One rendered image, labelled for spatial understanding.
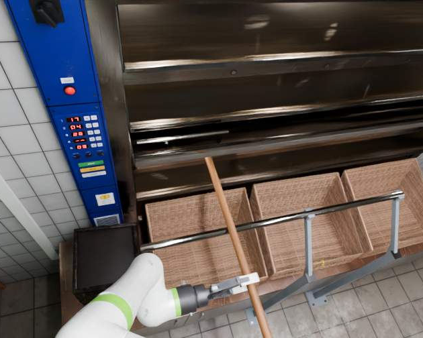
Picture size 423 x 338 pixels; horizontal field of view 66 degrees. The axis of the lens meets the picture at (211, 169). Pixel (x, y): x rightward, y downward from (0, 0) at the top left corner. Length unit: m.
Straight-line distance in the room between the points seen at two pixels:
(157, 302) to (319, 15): 1.02
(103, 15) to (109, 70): 0.17
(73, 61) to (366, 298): 2.52
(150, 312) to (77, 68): 0.75
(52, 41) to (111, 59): 0.16
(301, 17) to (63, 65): 0.70
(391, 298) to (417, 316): 0.21
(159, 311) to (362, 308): 1.95
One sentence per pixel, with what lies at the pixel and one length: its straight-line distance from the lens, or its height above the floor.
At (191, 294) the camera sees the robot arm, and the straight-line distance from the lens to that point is 1.15.
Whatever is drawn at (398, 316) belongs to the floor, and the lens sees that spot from 2.97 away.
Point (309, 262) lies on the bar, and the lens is 1.57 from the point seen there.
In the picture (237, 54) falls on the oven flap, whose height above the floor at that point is 1.74.
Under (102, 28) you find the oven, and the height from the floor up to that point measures 1.83.
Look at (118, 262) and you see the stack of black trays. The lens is 1.57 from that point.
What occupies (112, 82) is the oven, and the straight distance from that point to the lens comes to 1.06.
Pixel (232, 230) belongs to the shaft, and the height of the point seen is 1.21.
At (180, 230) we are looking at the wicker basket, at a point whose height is 0.60.
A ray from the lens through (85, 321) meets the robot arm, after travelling 0.73.
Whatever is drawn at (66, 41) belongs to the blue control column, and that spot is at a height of 1.82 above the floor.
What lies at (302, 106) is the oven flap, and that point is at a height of 1.47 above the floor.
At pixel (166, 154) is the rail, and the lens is 1.14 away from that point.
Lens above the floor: 2.36
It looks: 56 degrees down
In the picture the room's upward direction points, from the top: 15 degrees clockwise
